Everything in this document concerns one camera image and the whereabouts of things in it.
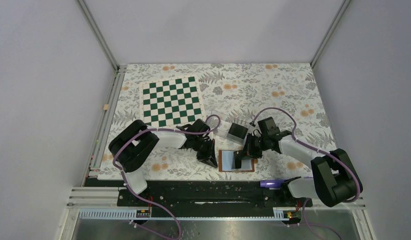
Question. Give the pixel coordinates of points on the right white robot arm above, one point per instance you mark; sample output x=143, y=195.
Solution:
x=334, y=179

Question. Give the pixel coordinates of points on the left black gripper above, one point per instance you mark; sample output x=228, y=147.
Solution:
x=208, y=157

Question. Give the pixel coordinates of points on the brown leather card holder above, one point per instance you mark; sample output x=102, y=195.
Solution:
x=226, y=163

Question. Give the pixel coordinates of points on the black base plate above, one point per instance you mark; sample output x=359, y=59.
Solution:
x=223, y=199

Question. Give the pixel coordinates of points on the purple marker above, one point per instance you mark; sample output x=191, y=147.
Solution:
x=272, y=184

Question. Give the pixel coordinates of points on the floral tablecloth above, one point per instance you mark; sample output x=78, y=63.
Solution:
x=287, y=92

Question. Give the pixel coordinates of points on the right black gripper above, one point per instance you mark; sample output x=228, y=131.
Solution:
x=249, y=148

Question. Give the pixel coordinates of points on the green white chessboard mat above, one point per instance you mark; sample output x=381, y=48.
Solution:
x=170, y=102

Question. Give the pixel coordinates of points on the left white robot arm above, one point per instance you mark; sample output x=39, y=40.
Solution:
x=133, y=146

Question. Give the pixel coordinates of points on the aluminium frame rail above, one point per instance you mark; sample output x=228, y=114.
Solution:
x=87, y=197

